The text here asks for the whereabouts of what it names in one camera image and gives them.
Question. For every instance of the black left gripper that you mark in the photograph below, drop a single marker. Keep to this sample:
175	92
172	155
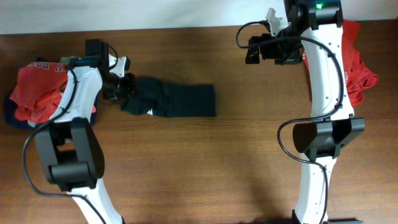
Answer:
129	91

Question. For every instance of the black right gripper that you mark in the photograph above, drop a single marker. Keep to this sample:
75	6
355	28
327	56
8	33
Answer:
268	54

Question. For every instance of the black t-shirt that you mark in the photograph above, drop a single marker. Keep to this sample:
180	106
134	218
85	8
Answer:
171	100

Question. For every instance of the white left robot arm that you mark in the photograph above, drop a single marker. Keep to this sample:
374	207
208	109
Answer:
69	151

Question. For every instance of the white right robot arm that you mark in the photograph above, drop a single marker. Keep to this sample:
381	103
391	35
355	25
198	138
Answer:
312	32

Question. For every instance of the navy folded t-shirt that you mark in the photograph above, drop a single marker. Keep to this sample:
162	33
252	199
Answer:
9	109

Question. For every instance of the red RAM t-shirt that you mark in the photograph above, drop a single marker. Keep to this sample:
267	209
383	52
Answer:
357	75

